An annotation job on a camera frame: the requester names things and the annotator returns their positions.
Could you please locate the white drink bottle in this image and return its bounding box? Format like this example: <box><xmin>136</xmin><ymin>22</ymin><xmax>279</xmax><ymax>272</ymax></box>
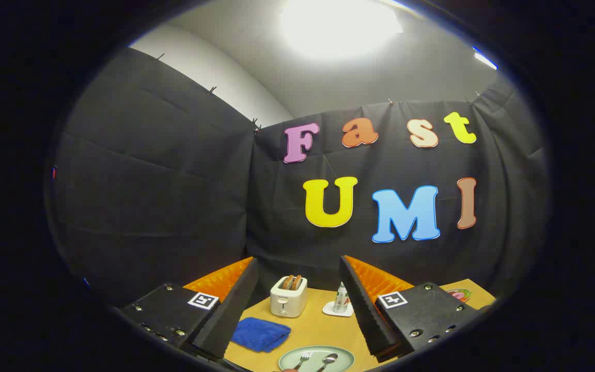
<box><xmin>333</xmin><ymin>282</ymin><xmax>350</xmax><ymax>314</ymax></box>

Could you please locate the ceiling light strip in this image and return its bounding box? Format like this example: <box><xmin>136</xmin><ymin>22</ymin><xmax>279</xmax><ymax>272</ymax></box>
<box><xmin>472</xmin><ymin>46</ymin><xmax>498</xmax><ymax>71</ymax></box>

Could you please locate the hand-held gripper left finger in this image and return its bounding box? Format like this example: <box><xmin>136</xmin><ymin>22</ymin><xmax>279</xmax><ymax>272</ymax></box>
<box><xmin>119</xmin><ymin>257</ymin><xmax>260</xmax><ymax>361</ymax></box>

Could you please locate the pale green round plate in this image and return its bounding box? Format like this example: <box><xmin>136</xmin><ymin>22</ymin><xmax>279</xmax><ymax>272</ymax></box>
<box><xmin>278</xmin><ymin>345</ymin><xmax>355</xmax><ymax>372</ymax></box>

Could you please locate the plate of toy food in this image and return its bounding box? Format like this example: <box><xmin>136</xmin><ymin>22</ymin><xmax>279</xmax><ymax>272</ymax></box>
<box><xmin>445</xmin><ymin>288</ymin><xmax>473</xmax><ymax>304</ymax></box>

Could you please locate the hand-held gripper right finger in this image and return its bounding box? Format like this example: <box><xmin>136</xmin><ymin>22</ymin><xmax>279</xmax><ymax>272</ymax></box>
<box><xmin>339</xmin><ymin>255</ymin><xmax>492</xmax><ymax>362</ymax></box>

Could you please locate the blue folded towel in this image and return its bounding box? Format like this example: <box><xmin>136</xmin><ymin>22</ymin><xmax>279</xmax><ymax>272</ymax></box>
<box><xmin>231</xmin><ymin>317</ymin><xmax>292</xmax><ymax>353</ymax></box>

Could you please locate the round ceiling light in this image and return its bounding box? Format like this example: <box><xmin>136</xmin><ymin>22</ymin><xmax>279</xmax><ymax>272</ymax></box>
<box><xmin>279</xmin><ymin>0</ymin><xmax>404</xmax><ymax>60</ymax></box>

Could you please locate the white toaster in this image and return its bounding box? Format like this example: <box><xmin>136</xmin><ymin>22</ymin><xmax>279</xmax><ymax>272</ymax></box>
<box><xmin>270</xmin><ymin>275</ymin><xmax>308</xmax><ymax>318</ymax></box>

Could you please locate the white square coaster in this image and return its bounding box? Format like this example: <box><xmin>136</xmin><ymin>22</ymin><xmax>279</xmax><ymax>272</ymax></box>
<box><xmin>322</xmin><ymin>301</ymin><xmax>354</xmax><ymax>317</ymax></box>

